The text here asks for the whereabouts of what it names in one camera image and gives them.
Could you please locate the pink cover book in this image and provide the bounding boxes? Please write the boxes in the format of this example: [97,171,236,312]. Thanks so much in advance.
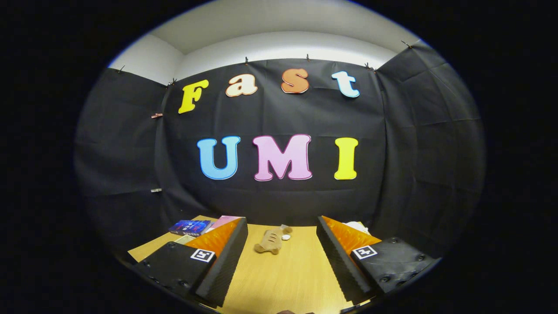
[205,215,243,232]

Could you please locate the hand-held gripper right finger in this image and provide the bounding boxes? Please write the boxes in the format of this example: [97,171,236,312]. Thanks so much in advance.
[316,215,441,306]

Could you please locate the black backdrop cloth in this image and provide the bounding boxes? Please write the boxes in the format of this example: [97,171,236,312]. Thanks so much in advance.
[74,41,487,262]

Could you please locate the white plush toy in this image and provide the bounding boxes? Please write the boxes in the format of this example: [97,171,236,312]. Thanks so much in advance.
[344,221,371,236]

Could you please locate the tan plush fish toy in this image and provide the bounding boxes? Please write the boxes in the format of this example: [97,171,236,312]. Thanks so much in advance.
[254,225,293,255]

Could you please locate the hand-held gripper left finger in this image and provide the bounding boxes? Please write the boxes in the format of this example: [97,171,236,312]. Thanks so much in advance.
[133,217,249,308]

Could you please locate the blue book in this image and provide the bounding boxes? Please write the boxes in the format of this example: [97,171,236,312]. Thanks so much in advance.
[169,220,212,237]

